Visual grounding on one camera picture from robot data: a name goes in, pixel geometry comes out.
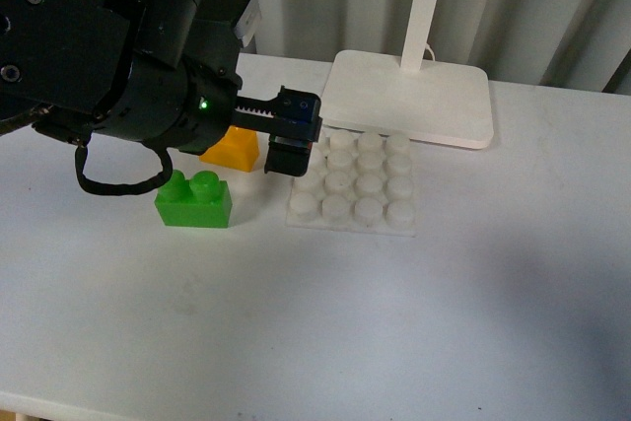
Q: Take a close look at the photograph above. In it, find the white desk lamp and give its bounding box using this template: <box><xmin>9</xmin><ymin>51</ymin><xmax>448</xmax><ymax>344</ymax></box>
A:
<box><xmin>321</xmin><ymin>0</ymin><xmax>494</xmax><ymax>150</ymax></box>

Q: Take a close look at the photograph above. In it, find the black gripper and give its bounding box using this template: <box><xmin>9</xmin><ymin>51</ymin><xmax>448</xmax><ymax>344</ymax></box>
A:
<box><xmin>94</xmin><ymin>19</ymin><xmax>321</xmax><ymax>177</ymax></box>

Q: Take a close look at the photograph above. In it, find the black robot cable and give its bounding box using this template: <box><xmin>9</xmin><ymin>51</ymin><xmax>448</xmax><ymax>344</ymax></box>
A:
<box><xmin>74</xmin><ymin>143</ymin><xmax>175</xmax><ymax>198</ymax></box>

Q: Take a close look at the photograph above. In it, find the grey pleated curtain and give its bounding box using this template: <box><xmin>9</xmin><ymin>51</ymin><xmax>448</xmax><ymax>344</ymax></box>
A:
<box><xmin>253</xmin><ymin>0</ymin><xmax>630</xmax><ymax>95</ymax></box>

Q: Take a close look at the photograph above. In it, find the white studded base plate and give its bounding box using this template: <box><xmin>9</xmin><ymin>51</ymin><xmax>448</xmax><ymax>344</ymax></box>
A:
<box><xmin>286</xmin><ymin>129</ymin><xmax>417</xmax><ymax>237</ymax></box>

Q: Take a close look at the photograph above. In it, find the green toy block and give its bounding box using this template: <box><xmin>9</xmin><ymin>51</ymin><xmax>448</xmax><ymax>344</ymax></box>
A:
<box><xmin>154</xmin><ymin>170</ymin><xmax>233</xmax><ymax>229</ymax></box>

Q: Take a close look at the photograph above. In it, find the yellow toy block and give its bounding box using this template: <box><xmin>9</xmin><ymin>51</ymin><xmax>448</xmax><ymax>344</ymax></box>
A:
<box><xmin>199</xmin><ymin>126</ymin><xmax>259</xmax><ymax>173</ymax></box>

